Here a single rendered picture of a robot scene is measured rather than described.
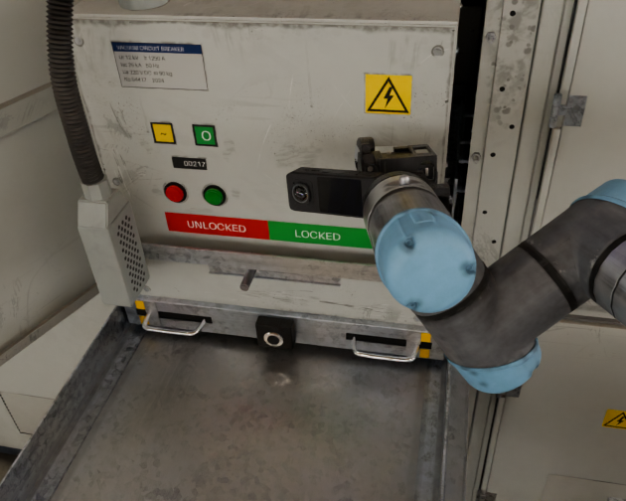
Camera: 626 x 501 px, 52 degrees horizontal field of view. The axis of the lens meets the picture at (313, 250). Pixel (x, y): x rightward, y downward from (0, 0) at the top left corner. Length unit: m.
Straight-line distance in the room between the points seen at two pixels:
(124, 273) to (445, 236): 0.56
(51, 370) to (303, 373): 0.86
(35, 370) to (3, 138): 0.81
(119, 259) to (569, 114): 0.67
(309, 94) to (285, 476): 0.52
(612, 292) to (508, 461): 1.06
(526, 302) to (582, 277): 0.05
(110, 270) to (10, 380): 0.96
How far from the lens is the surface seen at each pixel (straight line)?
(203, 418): 1.02
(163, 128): 0.91
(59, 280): 1.26
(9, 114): 1.09
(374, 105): 0.81
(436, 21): 0.77
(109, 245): 0.92
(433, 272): 0.51
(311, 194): 0.70
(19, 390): 1.89
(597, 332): 1.28
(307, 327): 1.04
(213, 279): 1.05
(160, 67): 0.87
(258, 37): 0.81
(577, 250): 0.59
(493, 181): 1.09
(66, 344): 1.65
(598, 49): 0.99
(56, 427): 1.04
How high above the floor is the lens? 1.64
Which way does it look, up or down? 38 degrees down
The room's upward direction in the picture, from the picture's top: 4 degrees counter-clockwise
